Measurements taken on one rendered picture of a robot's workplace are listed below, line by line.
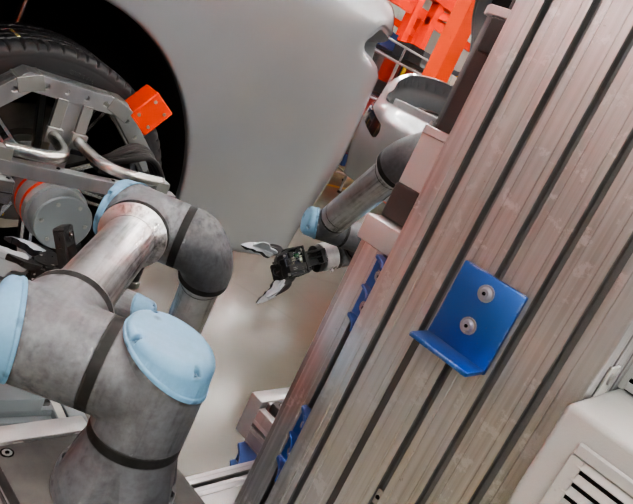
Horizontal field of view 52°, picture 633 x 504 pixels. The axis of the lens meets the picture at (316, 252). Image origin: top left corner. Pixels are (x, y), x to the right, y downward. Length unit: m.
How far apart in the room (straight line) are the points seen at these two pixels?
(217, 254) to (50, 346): 0.46
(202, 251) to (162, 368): 0.43
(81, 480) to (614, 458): 0.56
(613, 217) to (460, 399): 0.23
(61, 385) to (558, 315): 0.52
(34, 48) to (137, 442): 1.06
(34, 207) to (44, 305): 0.75
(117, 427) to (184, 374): 0.10
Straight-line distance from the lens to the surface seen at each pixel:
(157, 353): 0.73
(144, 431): 0.77
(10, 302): 0.78
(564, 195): 0.64
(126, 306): 1.40
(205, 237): 1.13
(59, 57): 1.64
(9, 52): 1.62
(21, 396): 2.04
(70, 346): 0.76
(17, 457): 0.91
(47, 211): 1.50
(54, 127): 1.59
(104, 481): 0.82
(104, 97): 1.61
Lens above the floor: 1.40
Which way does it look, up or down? 15 degrees down
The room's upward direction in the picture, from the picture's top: 25 degrees clockwise
